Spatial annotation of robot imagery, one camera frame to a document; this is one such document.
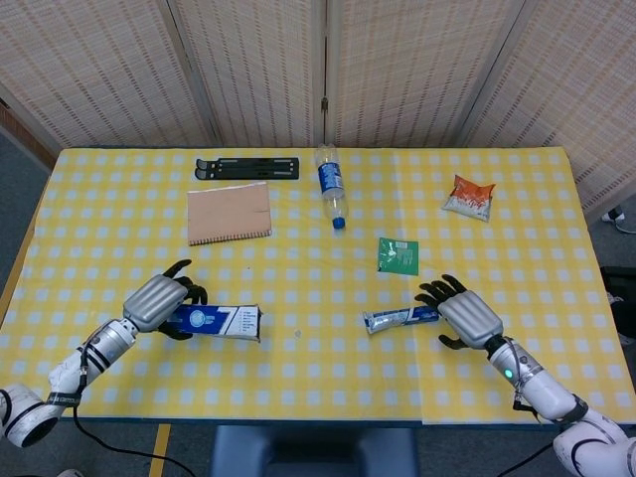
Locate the black folding laptop stand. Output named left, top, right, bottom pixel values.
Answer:
left=194, top=156, right=302, bottom=182

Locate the clear plastic bottle blue label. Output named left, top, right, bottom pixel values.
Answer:
left=314, top=142, right=350, bottom=231

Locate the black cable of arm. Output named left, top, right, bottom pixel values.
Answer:
left=489, top=347, right=556, bottom=477
left=73, top=342, right=210, bottom=477

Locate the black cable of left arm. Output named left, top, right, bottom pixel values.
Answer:
left=73, top=342, right=210, bottom=477

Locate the green sachet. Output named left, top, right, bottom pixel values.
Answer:
left=376, top=237, right=420, bottom=277

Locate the brown spiral notebook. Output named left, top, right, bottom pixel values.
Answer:
left=186, top=181, right=272, bottom=247

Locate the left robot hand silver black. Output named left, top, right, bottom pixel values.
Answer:
left=122, top=258, right=209, bottom=342

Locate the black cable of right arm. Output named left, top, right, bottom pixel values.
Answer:
left=489, top=347, right=556, bottom=477

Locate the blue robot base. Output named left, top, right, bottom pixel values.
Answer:
left=211, top=425, right=419, bottom=477

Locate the blue white toothpaste tube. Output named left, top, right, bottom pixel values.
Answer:
left=361, top=305, right=441, bottom=336

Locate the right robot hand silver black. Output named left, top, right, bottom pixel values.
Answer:
left=414, top=273, right=504, bottom=352

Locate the woven folding screen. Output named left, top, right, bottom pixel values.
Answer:
left=0, top=0, right=636, bottom=216

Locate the blue white toothpaste box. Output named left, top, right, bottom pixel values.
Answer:
left=166, top=303, right=263, bottom=344

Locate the orange white snack bag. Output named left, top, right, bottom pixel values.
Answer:
left=440, top=174, right=497, bottom=223

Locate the yellow white checked tablecloth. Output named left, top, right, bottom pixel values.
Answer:
left=0, top=146, right=630, bottom=426

